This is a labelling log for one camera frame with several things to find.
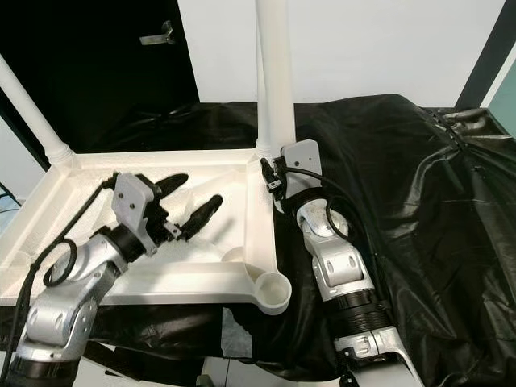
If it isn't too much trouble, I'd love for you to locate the black plastic cover sheet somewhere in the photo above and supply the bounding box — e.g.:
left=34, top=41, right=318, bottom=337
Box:
left=0, top=94, right=516, bottom=386

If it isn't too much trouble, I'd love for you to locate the teal glass panel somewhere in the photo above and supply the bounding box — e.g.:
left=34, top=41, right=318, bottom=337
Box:
left=484, top=60, right=516, bottom=134

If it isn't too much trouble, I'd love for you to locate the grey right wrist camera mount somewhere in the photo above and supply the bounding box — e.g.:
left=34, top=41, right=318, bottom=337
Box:
left=281, top=139, right=322, bottom=198

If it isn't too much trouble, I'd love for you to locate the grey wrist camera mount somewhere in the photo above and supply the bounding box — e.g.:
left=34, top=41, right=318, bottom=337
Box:
left=113, top=173, right=160, bottom=243
left=281, top=139, right=322, bottom=198

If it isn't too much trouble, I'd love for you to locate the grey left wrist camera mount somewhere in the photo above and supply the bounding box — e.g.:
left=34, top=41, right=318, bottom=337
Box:
left=113, top=173, right=160, bottom=243

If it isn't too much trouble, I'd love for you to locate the metal door handle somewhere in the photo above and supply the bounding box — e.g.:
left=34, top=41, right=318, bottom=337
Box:
left=139, top=20, right=177, bottom=46

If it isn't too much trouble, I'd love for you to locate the black window frame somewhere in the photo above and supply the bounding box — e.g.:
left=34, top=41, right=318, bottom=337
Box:
left=456, top=0, right=516, bottom=108

